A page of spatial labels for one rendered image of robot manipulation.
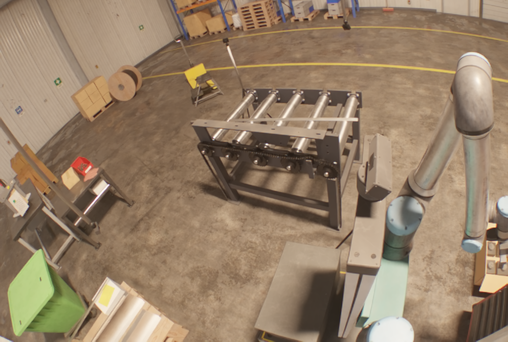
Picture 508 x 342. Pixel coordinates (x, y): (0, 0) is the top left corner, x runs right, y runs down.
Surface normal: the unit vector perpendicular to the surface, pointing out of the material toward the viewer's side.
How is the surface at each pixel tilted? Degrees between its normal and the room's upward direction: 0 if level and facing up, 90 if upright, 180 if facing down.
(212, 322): 0
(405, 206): 5
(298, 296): 0
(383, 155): 29
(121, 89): 90
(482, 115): 61
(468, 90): 51
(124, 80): 90
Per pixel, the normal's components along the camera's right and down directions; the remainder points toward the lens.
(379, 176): 0.18, -0.61
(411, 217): -0.34, -0.67
